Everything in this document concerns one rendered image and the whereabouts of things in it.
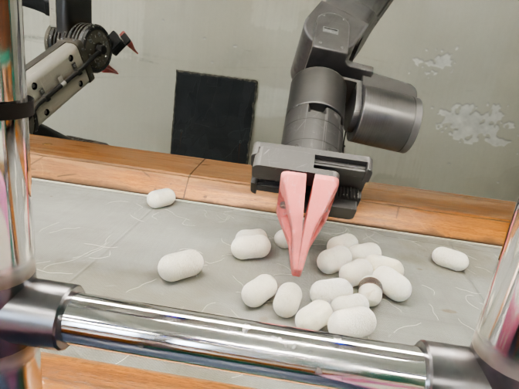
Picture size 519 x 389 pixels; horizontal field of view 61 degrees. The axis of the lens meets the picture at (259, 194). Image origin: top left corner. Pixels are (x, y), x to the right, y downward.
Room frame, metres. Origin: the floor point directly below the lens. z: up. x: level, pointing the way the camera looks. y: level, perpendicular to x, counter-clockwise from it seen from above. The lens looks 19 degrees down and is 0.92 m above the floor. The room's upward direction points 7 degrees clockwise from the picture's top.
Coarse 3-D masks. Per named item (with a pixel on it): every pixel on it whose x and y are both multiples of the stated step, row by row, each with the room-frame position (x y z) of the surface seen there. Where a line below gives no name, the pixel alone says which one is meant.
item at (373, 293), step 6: (366, 276) 0.32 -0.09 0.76; (372, 276) 0.32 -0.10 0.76; (360, 288) 0.31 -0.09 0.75; (366, 288) 0.30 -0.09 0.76; (372, 288) 0.30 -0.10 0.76; (378, 288) 0.30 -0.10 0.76; (366, 294) 0.30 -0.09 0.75; (372, 294) 0.30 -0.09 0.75; (378, 294) 0.30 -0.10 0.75; (372, 300) 0.29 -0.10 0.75; (378, 300) 0.30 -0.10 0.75
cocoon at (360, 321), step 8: (336, 312) 0.26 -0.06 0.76; (344, 312) 0.26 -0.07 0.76; (352, 312) 0.26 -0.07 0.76; (360, 312) 0.26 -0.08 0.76; (368, 312) 0.26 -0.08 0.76; (328, 320) 0.26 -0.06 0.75; (336, 320) 0.25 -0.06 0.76; (344, 320) 0.25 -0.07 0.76; (352, 320) 0.25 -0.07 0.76; (360, 320) 0.25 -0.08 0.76; (368, 320) 0.26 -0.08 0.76; (376, 320) 0.26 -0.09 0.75; (328, 328) 0.25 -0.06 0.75; (336, 328) 0.25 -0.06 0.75; (344, 328) 0.25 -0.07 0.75; (352, 328) 0.25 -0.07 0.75; (360, 328) 0.25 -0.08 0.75; (368, 328) 0.25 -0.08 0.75; (352, 336) 0.25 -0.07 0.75; (360, 336) 0.25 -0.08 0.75
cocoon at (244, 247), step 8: (240, 240) 0.35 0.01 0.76; (248, 240) 0.35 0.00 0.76; (256, 240) 0.36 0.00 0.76; (264, 240) 0.36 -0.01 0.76; (232, 248) 0.35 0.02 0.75; (240, 248) 0.35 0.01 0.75; (248, 248) 0.35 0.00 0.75; (256, 248) 0.35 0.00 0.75; (264, 248) 0.35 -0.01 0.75; (240, 256) 0.35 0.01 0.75; (248, 256) 0.35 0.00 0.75; (256, 256) 0.35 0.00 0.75; (264, 256) 0.36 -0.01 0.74
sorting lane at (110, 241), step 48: (48, 192) 0.46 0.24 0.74; (96, 192) 0.48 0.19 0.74; (48, 240) 0.34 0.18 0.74; (96, 240) 0.36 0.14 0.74; (144, 240) 0.37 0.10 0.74; (192, 240) 0.38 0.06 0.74; (384, 240) 0.44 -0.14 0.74; (432, 240) 0.46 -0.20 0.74; (96, 288) 0.28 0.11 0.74; (144, 288) 0.29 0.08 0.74; (192, 288) 0.30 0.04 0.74; (240, 288) 0.30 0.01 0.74; (432, 288) 0.34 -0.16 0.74; (480, 288) 0.36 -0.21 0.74; (384, 336) 0.26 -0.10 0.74; (432, 336) 0.27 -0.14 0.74; (240, 384) 0.20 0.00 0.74; (288, 384) 0.21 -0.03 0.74
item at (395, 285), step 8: (376, 272) 0.33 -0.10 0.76; (384, 272) 0.32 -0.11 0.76; (392, 272) 0.32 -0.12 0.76; (384, 280) 0.32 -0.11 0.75; (392, 280) 0.31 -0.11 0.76; (400, 280) 0.31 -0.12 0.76; (408, 280) 0.32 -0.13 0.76; (384, 288) 0.32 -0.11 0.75; (392, 288) 0.31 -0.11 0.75; (400, 288) 0.31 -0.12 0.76; (408, 288) 0.31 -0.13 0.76; (392, 296) 0.31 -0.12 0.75; (400, 296) 0.31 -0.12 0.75; (408, 296) 0.31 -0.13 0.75
